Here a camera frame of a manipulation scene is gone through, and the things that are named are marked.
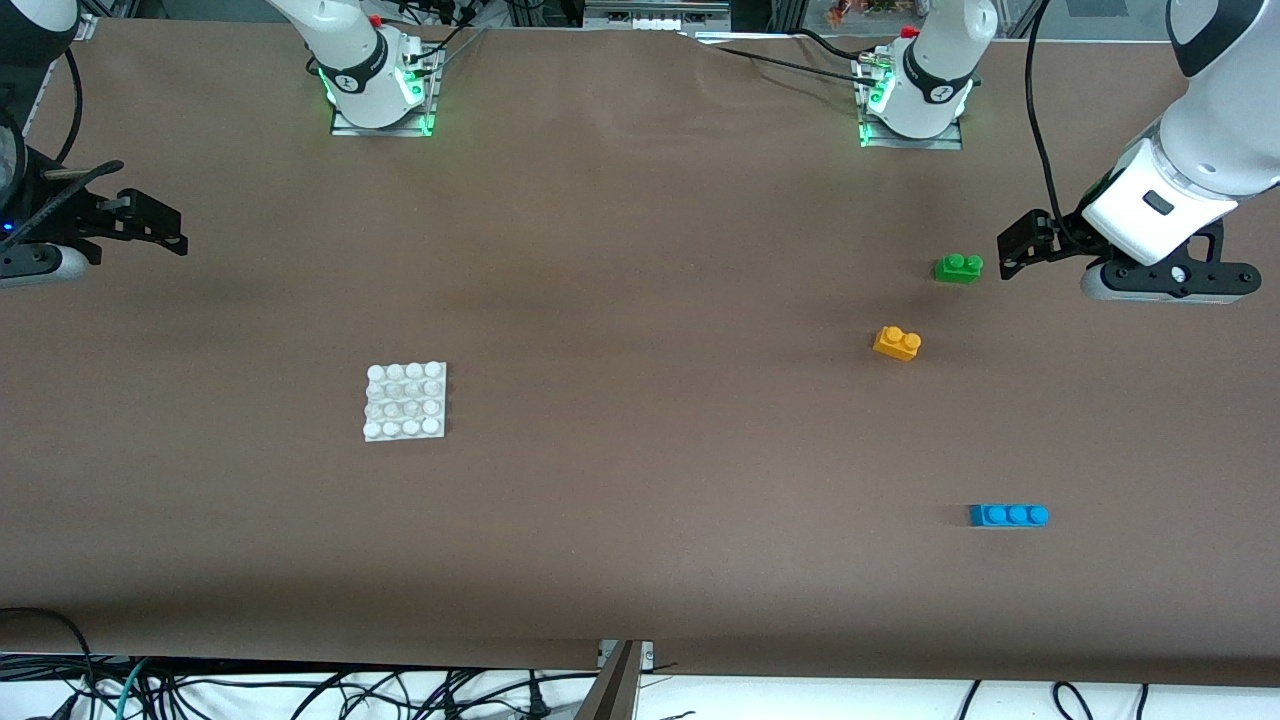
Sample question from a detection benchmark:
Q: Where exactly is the yellow two-stud block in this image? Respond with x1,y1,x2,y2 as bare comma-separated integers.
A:
872,326,923,363

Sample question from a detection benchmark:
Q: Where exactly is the white studded base plate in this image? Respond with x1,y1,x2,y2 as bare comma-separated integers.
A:
362,361,448,443

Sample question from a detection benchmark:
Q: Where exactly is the blue three-stud block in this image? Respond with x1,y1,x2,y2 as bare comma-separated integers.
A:
968,503,1050,529

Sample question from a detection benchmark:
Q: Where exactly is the brown table cover sheet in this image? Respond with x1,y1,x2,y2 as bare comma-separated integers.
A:
0,18,1280,689

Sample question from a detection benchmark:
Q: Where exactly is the dark grey metal bar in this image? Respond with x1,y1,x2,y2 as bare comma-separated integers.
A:
575,642,641,720

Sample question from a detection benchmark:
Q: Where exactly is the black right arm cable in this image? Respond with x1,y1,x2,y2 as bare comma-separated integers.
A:
40,45,86,171

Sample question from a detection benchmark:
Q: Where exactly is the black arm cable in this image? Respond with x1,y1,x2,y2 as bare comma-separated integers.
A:
1025,0,1081,246
40,45,86,171

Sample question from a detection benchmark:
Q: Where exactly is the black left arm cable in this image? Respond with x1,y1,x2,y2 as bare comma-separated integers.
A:
1025,0,1081,246

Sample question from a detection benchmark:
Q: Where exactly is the black cable on table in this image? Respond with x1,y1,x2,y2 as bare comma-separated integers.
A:
795,28,879,65
690,35,883,77

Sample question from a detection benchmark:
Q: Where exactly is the black looped floor cable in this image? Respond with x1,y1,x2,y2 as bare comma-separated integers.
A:
0,607,101,720

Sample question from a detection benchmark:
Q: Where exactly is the teal floor cable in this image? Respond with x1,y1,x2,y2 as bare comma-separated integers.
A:
116,657,153,720

